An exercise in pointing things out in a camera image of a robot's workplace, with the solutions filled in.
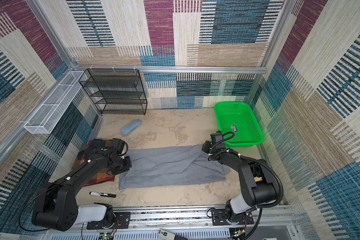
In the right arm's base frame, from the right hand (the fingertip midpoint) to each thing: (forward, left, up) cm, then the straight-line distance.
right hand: (205, 147), depth 95 cm
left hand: (-11, +45, +2) cm, 46 cm away
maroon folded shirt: (-3, +73, +2) cm, 73 cm away
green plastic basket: (+23, -27, 0) cm, 35 cm away
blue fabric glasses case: (+19, +51, -1) cm, 54 cm away
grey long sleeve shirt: (-11, +31, -2) cm, 33 cm away
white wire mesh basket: (0, +78, +31) cm, 84 cm away
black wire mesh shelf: (+41, +62, +14) cm, 76 cm away
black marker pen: (-25, +58, -2) cm, 63 cm away
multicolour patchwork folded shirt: (-25, +47, +27) cm, 59 cm away
